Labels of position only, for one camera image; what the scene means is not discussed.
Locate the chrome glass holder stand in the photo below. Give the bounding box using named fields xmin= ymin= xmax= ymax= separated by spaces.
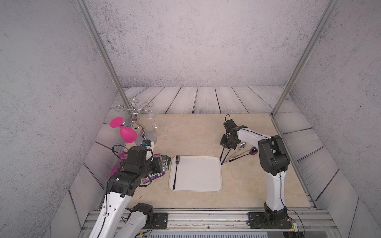
xmin=115 ymin=98 xmax=157 ymax=145

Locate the pink handled silver spoon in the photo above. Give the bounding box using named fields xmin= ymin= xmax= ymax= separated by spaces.
xmin=221 ymin=142 xmax=246 ymax=165

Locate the pink Lot 100 gummy bag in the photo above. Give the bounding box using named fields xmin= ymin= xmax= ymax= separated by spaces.
xmin=109 ymin=151 xmax=127 ymax=177

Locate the left aluminium frame post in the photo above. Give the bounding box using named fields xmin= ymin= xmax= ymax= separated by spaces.
xmin=74 ymin=0 xmax=131 ymax=110

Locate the white plastic tray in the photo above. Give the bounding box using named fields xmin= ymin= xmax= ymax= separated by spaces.
xmin=169 ymin=155 xmax=223 ymax=192

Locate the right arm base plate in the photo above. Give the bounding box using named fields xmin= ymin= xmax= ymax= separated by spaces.
xmin=248 ymin=212 xmax=293 ymax=229

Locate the purple Fox's candy bag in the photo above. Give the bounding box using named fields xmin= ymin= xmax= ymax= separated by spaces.
xmin=142 ymin=154 xmax=166 ymax=185

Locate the dark handled purple spoon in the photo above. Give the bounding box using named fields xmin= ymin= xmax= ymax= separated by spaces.
xmin=229 ymin=147 xmax=258 ymax=162

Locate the purple metal spoon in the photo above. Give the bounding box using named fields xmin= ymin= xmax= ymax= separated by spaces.
xmin=219 ymin=147 xmax=225 ymax=161

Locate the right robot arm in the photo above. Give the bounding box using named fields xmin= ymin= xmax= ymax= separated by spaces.
xmin=220 ymin=119 xmax=291 ymax=228

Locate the aluminium frame post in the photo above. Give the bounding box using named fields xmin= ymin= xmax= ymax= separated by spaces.
xmin=74 ymin=0 xmax=131 ymax=110
xmin=270 ymin=0 xmax=339 ymax=119

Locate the pink plastic wine glass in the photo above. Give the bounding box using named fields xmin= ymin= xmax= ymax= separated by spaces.
xmin=110 ymin=117 xmax=138 ymax=143

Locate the right aluminium frame post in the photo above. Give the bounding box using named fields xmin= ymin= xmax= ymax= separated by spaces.
xmin=270 ymin=0 xmax=339 ymax=119

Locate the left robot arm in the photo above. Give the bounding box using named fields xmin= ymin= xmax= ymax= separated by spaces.
xmin=90 ymin=146 xmax=172 ymax=238

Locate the blue handled fork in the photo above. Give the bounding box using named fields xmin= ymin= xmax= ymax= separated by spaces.
xmin=220 ymin=148 xmax=232 ymax=165

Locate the aluminium front rail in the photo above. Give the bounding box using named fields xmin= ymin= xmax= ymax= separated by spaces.
xmin=146 ymin=207 xmax=341 ymax=238

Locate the purple metal fork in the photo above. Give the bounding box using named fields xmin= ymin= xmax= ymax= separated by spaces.
xmin=173 ymin=155 xmax=180 ymax=190

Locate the clear wine glass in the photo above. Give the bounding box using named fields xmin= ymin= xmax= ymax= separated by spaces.
xmin=146 ymin=111 xmax=162 ymax=136

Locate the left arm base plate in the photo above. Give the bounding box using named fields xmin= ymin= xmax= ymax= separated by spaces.
xmin=143 ymin=212 xmax=169 ymax=230

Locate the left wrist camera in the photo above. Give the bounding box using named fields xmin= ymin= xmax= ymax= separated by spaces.
xmin=140 ymin=139 xmax=155 ymax=160

